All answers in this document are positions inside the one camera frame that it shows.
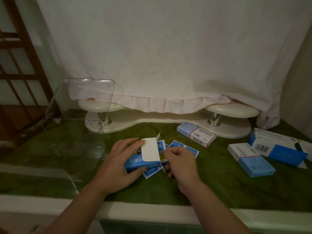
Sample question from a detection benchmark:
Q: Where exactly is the person's left hand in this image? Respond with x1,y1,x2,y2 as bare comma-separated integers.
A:
94,138,147,195

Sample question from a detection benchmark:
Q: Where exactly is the person's right hand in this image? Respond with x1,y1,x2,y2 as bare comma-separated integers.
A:
162,147,204,195

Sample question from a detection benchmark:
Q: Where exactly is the person's left forearm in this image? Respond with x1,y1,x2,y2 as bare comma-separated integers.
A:
42,184,108,234

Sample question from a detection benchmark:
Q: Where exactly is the person's right forearm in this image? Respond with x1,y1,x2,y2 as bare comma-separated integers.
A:
177,181,253,234

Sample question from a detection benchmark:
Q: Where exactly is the blue box with red stripe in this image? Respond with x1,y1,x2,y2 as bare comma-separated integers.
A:
176,121,217,149

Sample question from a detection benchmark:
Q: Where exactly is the white two-tier stand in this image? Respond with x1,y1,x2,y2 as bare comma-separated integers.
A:
78,98,260,139

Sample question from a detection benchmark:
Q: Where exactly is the chrome stand leg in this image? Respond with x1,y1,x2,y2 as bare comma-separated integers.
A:
208,112,222,126
98,111,112,126

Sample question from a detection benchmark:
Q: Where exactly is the clear acrylic panel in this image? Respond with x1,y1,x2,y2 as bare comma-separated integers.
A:
40,77,116,183

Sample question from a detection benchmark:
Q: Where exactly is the large blue white medicine box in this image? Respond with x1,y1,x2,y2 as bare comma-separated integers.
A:
248,128,312,169

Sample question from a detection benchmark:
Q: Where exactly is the white ruffled cloth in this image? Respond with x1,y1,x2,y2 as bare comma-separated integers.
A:
35,0,312,130

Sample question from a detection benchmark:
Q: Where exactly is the brown wooden lattice screen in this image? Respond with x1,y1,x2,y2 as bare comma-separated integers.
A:
0,0,62,144

